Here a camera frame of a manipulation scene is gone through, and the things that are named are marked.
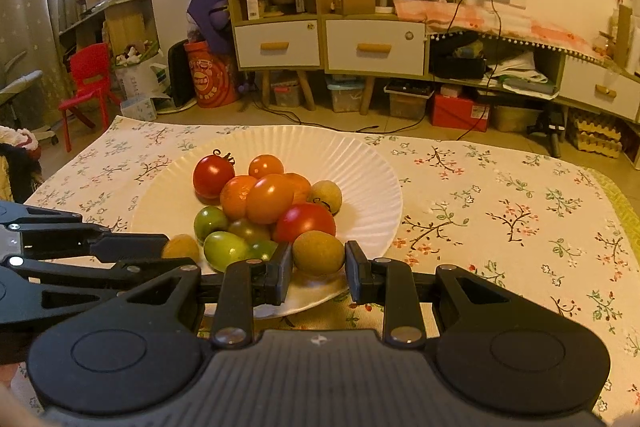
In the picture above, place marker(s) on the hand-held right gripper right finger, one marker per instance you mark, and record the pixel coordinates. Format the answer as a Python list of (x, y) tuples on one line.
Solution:
[(356, 277)]

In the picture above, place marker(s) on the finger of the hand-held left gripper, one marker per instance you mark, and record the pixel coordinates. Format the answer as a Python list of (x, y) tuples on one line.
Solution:
[(75, 279), (100, 244)]

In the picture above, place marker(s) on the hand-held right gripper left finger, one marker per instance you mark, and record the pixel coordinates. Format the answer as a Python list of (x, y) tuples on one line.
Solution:
[(281, 277)]

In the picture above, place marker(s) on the small dark green tomato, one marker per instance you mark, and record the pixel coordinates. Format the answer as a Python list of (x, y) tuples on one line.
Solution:
[(262, 249)]

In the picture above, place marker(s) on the yellow-green tomato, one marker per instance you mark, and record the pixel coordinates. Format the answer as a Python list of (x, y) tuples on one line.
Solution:
[(248, 231)]

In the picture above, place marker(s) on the orange tomato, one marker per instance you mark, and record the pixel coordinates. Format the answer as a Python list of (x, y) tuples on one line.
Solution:
[(266, 166), (270, 199)]

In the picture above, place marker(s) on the white paper plate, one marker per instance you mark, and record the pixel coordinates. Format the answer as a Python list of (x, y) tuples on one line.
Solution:
[(340, 157)]

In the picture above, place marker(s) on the red tomato with stem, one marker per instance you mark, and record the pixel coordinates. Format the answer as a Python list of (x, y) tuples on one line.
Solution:
[(212, 177)]

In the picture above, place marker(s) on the dark cloth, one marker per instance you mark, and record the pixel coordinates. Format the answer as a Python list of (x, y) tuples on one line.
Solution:
[(17, 177)]

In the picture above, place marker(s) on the white patterned box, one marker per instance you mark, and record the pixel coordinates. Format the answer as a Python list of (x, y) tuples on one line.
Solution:
[(139, 109)]

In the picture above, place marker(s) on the floral tablecloth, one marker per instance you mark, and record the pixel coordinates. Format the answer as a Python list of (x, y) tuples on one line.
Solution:
[(500, 207)]

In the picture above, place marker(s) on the white shopping bag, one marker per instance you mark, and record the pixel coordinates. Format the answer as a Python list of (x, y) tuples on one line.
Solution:
[(137, 79)]

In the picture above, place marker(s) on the red plastic chair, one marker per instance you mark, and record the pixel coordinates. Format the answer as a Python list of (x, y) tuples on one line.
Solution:
[(90, 67)]

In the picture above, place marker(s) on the clear storage box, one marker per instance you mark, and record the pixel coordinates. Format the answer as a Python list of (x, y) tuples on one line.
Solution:
[(345, 97), (407, 104), (287, 94)]

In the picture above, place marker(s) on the low wooden cabinet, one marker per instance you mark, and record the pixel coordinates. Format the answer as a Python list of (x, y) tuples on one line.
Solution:
[(367, 97)]

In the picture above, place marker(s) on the grey folding stand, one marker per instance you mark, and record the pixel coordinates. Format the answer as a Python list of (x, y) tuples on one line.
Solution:
[(20, 82)]

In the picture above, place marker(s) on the black case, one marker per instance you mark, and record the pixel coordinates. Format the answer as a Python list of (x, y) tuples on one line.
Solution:
[(178, 77)]

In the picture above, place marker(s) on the red box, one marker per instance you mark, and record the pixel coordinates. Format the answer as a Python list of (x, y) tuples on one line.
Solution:
[(460, 114)]

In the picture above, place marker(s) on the orange printed bag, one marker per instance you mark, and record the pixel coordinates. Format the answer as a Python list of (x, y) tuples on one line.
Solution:
[(210, 79)]

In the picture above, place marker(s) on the beige storage box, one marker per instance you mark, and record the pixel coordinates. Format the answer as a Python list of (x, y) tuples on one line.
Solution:
[(515, 117)]

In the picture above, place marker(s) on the purple plush toy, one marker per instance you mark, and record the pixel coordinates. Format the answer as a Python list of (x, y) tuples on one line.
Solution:
[(210, 7)]

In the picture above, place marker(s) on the pile of papers and bags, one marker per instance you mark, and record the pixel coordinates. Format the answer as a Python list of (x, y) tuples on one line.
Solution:
[(520, 72)]

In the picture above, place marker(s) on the small white carton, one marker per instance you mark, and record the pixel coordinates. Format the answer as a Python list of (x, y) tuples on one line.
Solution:
[(255, 4)]

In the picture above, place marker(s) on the brown cardboard box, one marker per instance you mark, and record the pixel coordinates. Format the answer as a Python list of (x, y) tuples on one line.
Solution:
[(357, 2)]

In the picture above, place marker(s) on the long wooden sideboard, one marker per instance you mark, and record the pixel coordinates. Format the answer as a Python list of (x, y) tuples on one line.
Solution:
[(552, 77)]

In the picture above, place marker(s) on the egg carton stack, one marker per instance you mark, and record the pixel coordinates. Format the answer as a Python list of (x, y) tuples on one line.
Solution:
[(597, 134)]

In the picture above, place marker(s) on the pink cloth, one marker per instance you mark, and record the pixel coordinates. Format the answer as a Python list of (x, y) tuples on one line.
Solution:
[(525, 27)]

